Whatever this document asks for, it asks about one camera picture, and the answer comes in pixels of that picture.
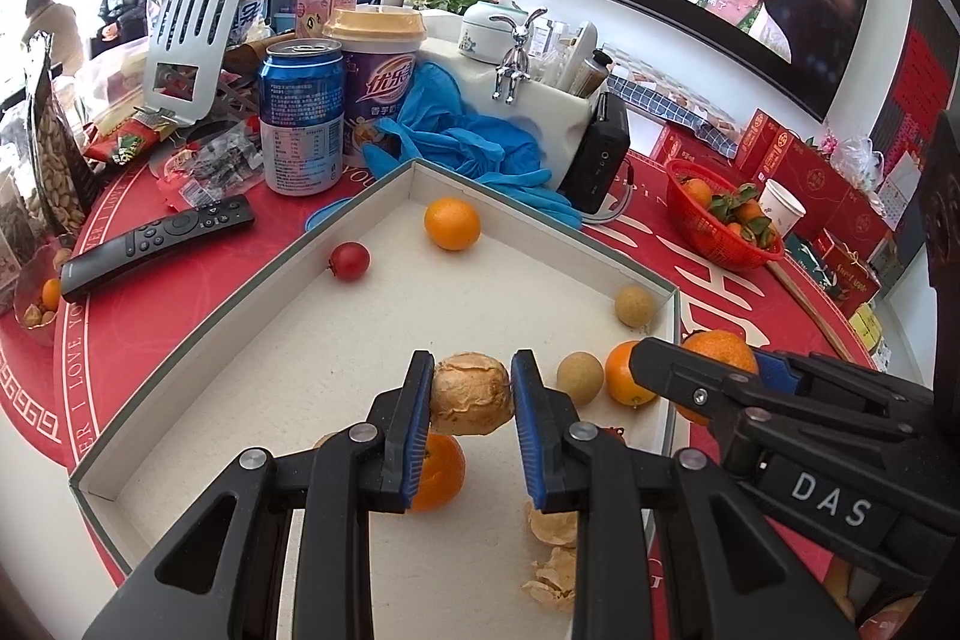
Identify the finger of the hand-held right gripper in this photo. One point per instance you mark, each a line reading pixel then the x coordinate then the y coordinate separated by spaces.
pixel 772 370
pixel 675 374

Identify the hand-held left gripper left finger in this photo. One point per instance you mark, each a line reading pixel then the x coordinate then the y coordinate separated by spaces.
pixel 420 430

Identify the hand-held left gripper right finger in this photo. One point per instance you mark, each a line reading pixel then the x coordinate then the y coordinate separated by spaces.
pixel 529 430

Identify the smooth orange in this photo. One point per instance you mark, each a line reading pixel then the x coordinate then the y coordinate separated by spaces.
pixel 628 374
pixel 451 224

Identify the tangerine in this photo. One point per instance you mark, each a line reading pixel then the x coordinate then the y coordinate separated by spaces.
pixel 442 471
pixel 720 351

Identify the brown kiwi fruit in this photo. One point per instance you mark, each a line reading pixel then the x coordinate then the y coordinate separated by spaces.
pixel 637 305

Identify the paper ball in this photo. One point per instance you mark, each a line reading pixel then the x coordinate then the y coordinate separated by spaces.
pixel 551 524

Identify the grey cardboard box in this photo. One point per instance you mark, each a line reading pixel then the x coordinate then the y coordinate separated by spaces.
pixel 300 347

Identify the red cherry tomato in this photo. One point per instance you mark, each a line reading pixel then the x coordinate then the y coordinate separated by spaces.
pixel 350 260

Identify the yellow carton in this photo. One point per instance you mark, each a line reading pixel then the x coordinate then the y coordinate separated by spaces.
pixel 866 321

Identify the red plastic basket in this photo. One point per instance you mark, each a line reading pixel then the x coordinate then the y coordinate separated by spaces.
pixel 720 239

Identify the white floral paper cup stack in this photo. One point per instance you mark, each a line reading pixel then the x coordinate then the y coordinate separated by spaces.
pixel 780 209

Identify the pile of leafy tangerines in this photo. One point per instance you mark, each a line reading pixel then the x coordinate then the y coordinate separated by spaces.
pixel 731 209

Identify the clear plastic bag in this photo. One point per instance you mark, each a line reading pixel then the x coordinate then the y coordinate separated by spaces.
pixel 855 153

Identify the black radio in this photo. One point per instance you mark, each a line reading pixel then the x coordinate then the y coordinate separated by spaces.
pixel 600 153

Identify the red round printed table mat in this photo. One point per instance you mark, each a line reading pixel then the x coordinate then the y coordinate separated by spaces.
pixel 172 325

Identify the checkered cloth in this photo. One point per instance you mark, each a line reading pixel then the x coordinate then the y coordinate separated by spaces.
pixel 675 100

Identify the blue rubber gloves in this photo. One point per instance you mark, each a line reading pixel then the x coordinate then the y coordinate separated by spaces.
pixel 465 145

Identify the brown bottle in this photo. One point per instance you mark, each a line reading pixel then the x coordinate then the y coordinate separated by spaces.
pixel 592 74

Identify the black remote control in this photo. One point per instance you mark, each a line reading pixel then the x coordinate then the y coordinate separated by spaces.
pixel 157 242

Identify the blue drink can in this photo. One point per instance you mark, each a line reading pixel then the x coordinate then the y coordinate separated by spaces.
pixel 300 115

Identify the clear wrapped candies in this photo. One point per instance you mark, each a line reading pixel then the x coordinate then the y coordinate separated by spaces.
pixel 214 160

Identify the silver rabbit figurine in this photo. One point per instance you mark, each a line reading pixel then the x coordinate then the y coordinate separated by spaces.
pixel 514 59

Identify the purple cup with tan lid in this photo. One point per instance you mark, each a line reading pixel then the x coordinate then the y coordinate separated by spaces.
pixel 379 78

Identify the white ceramic lidded jar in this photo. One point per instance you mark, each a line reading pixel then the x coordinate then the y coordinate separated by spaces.
pixel 484 33

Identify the red green snack packet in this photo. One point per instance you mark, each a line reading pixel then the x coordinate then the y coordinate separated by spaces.
pixel 124 145

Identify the white slotted spatula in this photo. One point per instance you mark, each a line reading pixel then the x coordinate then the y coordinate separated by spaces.
pixel 191 48

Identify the pistachio bag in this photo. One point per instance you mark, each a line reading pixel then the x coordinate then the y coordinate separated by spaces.
pixel 52 160

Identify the wall calendar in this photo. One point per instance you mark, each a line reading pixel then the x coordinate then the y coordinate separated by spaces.
pixel 896 190

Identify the red wall panel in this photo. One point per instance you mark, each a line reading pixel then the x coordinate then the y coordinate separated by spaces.
pixel 919 78

